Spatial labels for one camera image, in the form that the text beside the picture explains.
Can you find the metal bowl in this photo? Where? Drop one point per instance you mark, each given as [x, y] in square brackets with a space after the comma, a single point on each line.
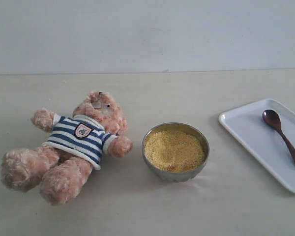
[169, 176]

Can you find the yellow millet grains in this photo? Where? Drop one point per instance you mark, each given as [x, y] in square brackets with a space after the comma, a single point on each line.
[174, 151]

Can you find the dark red wooden spoon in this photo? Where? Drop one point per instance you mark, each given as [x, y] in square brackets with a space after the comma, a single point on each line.
[272, 119]

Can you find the white rectangular plastic tray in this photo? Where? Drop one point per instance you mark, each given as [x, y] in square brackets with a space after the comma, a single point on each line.
[246, 125]

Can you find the beige teddy bear striped shirt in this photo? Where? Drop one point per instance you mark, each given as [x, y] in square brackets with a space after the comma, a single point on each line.
[62, 165]

